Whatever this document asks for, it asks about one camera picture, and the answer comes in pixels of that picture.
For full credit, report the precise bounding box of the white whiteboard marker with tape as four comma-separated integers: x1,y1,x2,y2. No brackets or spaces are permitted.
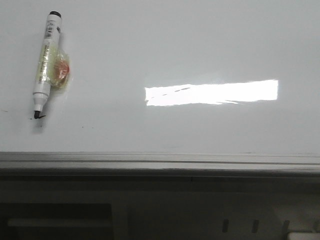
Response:
32,11,70,119

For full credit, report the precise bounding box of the large white whiteboard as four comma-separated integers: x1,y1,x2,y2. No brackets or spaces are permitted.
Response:
0,0,320,176

